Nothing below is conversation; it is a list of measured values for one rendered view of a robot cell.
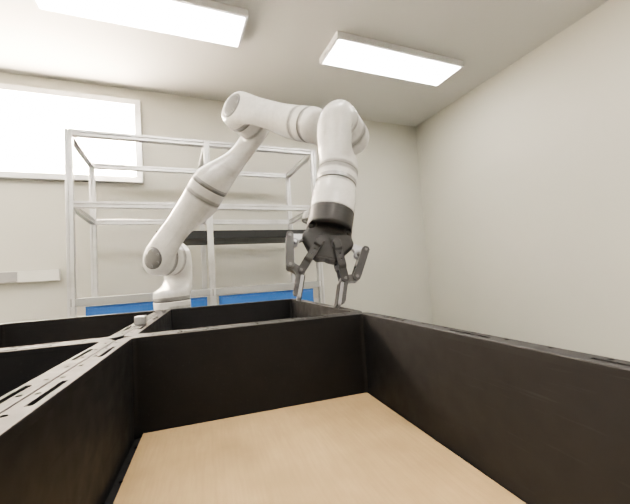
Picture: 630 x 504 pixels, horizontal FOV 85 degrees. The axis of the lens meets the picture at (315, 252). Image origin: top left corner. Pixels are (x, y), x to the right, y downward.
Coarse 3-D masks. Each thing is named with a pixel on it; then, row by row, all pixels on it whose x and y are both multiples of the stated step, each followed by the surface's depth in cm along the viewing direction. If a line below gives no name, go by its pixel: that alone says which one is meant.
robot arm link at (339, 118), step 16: (336, 112) 58; (352, 112) 58; (320, 128) 60; (336, 128) 58; (352, 128) 59; (320, 144) 59; (336, 144) 57; (320, 160) 59; (336, 160) 56; (352, 160) 57; (320, 176) 57; (352, 176) 57
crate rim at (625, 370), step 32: (288, 320) 42; (320, 320) 43; (384, 320) 39; (512, 352) 23; (544, 352) 20; (576, 352) 20; (64, 384) 20; (0, 416) 15; (32, 416) 16; (0, 448) 13
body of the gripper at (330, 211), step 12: (324, 204) 54; (336, 204) 54; (312, 216) 54; (324, 216) 53; (336, 216) 53; (348, 216) 54; (312, 228) 55; (324, 228) 55; (336, 228) 55; (348, 228) 54; (312, 240) 54; (324, 240) 54; (348, 240) 55; (324, 252) 54; (348, 252) 56
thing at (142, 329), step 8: (224, 304) 79; (232, 304) 78; (240, 304) 79; (248, 304) 80; (256, 304) 80; (304, 304) 71; (312, 304) 66; (320, 304) 62; (328, 304) 61; (160, 312) 68; (168, 312) 70; (344, 312) 50; (352, 312) 46; (360, 312) 47; (152, 320) 53; (160, 320) 58; (272, 320) 44; (280, 320) 43; (136, 328) 44; (144, 328) 44; (192, 328) 41; (200, 328) 40; (128, 336) 38
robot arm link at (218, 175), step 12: (240, 132) 81; (252, 132) 82; (264, 132) 83; (240, 144) 86; (252, 144) 84; (228, 156) 85; (240, 156) 84; (204, 168) 83; (216, 168) 83; (228, 168) 84; (240, 168) 85; (204, 180) 82; (216, 180) 83; (228, 180) 84; (216, 192) 84
